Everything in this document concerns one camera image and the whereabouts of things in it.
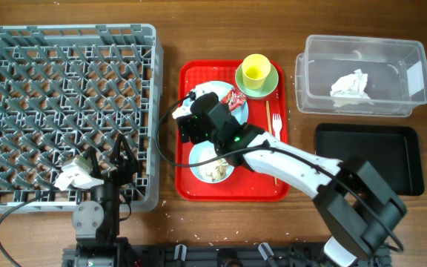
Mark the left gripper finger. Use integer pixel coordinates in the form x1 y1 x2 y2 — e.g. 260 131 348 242
83 147 101 174
109 134 139 167

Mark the red snack wrapper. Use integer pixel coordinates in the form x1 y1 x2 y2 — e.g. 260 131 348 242
220 88 246 111

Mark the large light blue plate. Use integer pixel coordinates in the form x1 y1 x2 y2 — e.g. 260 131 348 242
172 81 249 142

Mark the food scraps and rice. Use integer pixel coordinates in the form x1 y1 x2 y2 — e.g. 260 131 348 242
198 147 233 182

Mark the small light blue bowl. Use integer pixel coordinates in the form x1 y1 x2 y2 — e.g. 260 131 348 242
189 141 234 184

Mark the wooden chopstick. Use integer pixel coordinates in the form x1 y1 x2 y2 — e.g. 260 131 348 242
265 100 277 185

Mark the white plastic fork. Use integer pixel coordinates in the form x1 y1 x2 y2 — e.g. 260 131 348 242
272 113 282 140

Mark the yellow plastic cup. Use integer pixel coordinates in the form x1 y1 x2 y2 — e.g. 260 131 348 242
242 53 271 90

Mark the white napkin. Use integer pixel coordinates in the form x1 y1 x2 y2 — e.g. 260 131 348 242
330 69 370 99

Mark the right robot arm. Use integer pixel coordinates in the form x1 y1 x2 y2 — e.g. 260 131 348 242
176 92 407 266

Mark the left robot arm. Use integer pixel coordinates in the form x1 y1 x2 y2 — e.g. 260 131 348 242
62 135 141 267

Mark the grey dishwasher rack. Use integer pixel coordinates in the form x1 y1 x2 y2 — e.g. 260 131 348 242
0 24 164 214

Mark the black waste tray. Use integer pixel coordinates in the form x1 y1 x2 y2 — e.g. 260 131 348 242
315 123 425 196

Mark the green saucer bowl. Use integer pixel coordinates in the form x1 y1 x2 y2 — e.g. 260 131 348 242
235 64 279 99

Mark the clear plastic bin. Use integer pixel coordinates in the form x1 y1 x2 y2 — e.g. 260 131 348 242
295 35 427 117

